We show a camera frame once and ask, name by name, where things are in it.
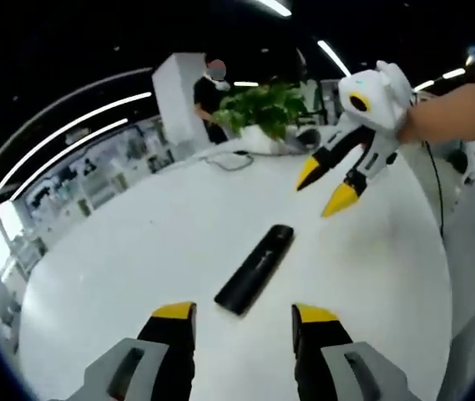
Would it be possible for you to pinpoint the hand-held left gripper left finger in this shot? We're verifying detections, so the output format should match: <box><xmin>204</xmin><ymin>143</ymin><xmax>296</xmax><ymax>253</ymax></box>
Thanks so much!
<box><xmin>68</xmin><ymin>300</ymin><xmax>200</xmax><ymax>401</ymax></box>

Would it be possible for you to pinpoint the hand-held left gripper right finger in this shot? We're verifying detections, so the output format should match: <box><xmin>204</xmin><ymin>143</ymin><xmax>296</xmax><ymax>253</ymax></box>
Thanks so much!
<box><xmin>290</xmin><ymin>302</ymin><xmax>422</xmax><ymax>401</ymax></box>

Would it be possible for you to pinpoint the black remote control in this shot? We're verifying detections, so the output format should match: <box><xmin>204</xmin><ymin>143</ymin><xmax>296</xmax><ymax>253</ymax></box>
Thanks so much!
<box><xmin>213</xmin><ymin>223</ymin><xmax>296</xmax><ymax>317</ymax></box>

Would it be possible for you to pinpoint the person's right hand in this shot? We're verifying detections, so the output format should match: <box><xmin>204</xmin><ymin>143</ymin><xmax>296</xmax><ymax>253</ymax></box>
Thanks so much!
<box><xmin>394</xmin><ymin>98</ymin><xmax>435</xmax><ymax>145</ymax></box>

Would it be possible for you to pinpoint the dark object beside pot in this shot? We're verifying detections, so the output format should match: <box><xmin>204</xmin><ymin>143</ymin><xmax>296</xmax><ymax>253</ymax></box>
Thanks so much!
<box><xmin>294</xmin><ymin>127</ymin><xmax>322</xmax><ymax>148</ymax></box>

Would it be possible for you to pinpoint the narrow straight ceiling light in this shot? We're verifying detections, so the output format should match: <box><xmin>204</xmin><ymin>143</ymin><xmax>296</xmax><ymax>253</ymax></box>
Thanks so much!
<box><xmin>317</xmin><ymin>39</ymin><xmax>353</xmax><ymax>79</ymax></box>

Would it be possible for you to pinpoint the white plant pot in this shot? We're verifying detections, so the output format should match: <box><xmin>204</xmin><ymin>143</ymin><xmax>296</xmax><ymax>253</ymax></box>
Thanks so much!
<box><xmin>240</xmin><ymin>124</ymin><xmax>289</xmax><ymax>155</ymax></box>

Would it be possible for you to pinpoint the green potted plant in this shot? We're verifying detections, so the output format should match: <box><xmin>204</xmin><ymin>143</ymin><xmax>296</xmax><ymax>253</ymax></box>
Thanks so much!
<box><xmin>211</xmin><ymin>81</ymin><xmax>311</xmax><ymax>141</ymax></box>

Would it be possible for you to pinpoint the wide straight ceiling light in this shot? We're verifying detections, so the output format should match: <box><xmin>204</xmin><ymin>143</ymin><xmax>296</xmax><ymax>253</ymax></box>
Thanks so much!
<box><xmin>260</xmin><ymin>0</ymin><xmax>293</xmax><ymax>18</ymax></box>

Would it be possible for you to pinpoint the white square column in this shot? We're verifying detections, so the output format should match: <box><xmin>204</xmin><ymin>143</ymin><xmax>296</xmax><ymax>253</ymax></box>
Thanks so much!
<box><xmin>151</xmin><ymin>51</ymin><xmax>214</xmax><ymax>148</ymax></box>

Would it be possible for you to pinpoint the office shelving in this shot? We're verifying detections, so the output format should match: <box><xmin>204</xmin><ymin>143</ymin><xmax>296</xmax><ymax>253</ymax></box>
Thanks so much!
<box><xmin>0</xmin><ymin>119</ymin><xmax>179</xmax><ymax>268</ymax></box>

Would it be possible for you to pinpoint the short curved ceiling light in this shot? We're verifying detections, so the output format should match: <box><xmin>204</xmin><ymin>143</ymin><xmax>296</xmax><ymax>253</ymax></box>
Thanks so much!
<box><xmin>0</xmin><ymin>118</ymin><xmax>130</xmax><ymax>206</ymax></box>

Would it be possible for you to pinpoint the long curved ceiling light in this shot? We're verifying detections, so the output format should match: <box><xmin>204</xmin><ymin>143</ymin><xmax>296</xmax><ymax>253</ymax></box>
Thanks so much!
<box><xmin>0</xmin><ymin>91</ymin><xmax>154</xmax><ymax>212</ymax></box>

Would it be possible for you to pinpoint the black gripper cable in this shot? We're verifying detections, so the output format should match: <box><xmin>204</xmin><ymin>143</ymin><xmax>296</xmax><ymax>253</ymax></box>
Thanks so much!
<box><xmin>422</xmin><ymin>140</ymin><xmax>447</xmax><ymax>240</ymax></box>

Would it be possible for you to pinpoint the thin cable on table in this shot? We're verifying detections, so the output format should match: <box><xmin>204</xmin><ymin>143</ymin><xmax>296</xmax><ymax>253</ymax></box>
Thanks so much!
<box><xmin>202</xmin><ymin>149</ymin><xmax>255</xmax><ymax>171</ymax></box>

